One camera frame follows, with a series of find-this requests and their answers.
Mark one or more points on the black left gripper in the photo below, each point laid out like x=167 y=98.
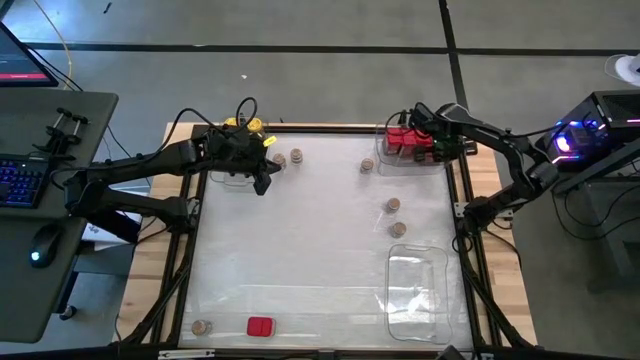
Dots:
x=235 y=150

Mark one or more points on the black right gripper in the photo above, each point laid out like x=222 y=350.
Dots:
x=447 y=140

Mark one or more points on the red block bottom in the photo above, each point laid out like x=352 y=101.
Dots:
x=260 y=326

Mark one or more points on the large clear plastic bin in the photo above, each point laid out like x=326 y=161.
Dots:
x=417 y=300

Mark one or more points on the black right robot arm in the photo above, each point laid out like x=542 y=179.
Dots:
x=500 y=142

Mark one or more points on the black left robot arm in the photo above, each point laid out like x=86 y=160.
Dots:
x=125 y=167

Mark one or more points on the yellow paper tag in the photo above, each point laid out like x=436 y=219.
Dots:
x=270 y=141

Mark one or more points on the small clear plastic bin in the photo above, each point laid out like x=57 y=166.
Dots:
x=240 y=186
x=395 y=167

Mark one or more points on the black desk leg bar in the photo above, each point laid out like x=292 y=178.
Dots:
x=125 y=228

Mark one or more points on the white paper sheet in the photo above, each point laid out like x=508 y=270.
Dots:
x=97 y=235

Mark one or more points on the black computer with coloured lights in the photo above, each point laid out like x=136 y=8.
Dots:
x=615 y=107

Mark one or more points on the dark metal stand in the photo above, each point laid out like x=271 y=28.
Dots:
x=620 y=225

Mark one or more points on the black clamp stand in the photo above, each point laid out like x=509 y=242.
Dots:
x=55 y=136

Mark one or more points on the black computer mouse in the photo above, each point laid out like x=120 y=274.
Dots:
x=45 y=245

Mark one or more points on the black desk caster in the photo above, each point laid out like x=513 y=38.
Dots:
x=68 y=312

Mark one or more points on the backlit black keyboard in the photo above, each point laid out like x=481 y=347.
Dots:
x=20 y=180

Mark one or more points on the black computer monitor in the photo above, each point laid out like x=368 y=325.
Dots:
x=20 y=55

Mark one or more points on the dark grey desk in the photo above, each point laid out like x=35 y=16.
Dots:
x=30 y=300

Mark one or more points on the grey metal bracket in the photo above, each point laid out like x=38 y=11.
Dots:
x=195 y=206
x=460 y=209

